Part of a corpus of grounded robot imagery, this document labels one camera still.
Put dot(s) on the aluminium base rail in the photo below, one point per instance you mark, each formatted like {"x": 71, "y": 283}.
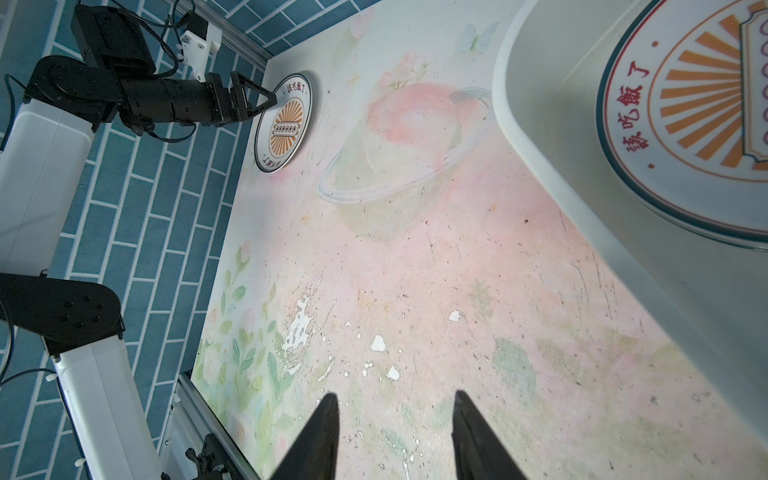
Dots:
{"x": 195, "y": 444}

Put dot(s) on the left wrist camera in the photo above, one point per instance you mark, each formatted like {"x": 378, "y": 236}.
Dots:
{"x": 114, "y": 38}

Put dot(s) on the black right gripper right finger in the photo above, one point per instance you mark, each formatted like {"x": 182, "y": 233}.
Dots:
{"x": 478, "y": 452}

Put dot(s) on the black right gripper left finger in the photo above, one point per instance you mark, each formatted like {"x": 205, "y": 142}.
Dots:
{"x": 313, "y": 455}

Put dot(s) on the orange sunburst plate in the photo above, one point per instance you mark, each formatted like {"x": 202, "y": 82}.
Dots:
{"x": 682, "y": 115}
{"x": 281, "y": 128}

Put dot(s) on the floral table mat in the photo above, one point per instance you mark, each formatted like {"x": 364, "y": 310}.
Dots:
{"x": 406, "y": 253}

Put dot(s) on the white plastic bin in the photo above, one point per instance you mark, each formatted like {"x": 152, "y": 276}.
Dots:
{"x": 708, "y": 296}

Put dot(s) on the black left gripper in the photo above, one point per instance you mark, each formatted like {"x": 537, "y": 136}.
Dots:
{"x": 151, "y": 101}

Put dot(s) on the aluminium corner post left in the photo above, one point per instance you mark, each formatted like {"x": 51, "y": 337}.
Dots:
{"x": 232, "y": 36}

